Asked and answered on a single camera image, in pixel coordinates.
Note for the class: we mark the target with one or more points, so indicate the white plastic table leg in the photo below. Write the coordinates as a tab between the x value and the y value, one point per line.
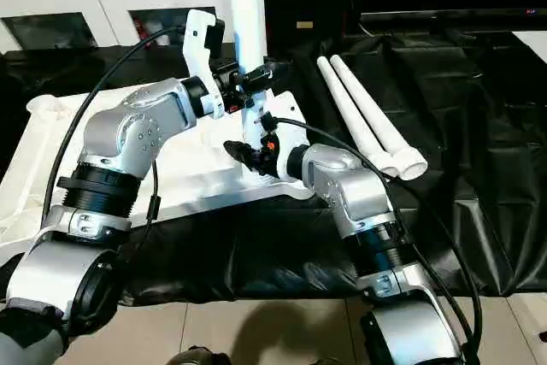
350	113
248	6
376	117

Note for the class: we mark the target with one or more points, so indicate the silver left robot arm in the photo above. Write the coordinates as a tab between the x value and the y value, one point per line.
128	130

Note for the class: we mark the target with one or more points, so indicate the small yellow tag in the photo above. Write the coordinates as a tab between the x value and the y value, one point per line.
305	25

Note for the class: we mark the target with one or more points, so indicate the black work mat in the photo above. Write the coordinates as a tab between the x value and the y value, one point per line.
479	143

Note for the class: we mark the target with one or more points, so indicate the grey left robot leg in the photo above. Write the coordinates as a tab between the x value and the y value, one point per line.
198	356

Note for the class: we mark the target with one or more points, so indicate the white flat board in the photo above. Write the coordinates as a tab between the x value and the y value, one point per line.
534	44

